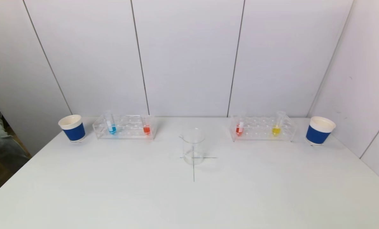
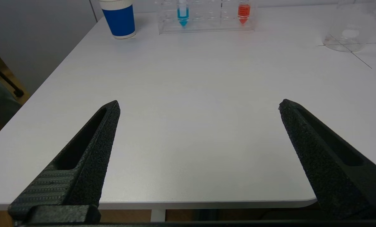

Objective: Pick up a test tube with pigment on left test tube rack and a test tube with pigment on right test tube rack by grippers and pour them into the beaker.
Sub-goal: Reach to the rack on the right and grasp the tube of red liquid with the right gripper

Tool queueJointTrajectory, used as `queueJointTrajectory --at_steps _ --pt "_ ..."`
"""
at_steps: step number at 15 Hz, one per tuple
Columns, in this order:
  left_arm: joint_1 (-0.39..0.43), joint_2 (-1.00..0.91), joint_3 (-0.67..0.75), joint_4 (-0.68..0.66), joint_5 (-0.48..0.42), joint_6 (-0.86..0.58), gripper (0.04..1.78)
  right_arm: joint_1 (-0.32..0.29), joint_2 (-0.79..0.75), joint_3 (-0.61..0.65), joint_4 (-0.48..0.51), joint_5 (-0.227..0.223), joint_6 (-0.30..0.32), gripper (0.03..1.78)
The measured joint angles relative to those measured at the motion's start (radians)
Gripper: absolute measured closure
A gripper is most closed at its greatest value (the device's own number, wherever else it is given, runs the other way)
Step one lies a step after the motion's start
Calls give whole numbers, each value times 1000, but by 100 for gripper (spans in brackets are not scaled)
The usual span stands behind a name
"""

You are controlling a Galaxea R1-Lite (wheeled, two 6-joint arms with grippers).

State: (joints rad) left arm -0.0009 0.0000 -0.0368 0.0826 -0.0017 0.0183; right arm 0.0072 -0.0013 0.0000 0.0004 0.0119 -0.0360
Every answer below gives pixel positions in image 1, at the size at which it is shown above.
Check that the test tube with red liquid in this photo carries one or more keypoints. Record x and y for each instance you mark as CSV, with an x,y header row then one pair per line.
x,y
239,129

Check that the clear glass beaker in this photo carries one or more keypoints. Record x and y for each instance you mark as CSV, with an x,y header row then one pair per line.
x,y
193,152

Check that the test tube with orange liquid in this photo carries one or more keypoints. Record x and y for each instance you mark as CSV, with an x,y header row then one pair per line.
x,y
146,129

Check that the clear acrylic test tube rack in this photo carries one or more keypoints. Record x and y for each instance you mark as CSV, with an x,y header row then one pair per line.
x,y
129,128
259,130

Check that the test tube with blue liquid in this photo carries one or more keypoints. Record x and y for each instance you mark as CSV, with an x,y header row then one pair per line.
x,y
112,129

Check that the test tube with yellow liquid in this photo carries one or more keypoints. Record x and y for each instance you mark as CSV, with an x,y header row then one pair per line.
x,y
276,130

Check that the blue white paper cup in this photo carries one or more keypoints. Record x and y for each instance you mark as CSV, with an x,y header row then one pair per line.
x,y
316,135
73,133

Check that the person in grey clothes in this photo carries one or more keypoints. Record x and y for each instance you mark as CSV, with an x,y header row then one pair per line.
x,y
2,140

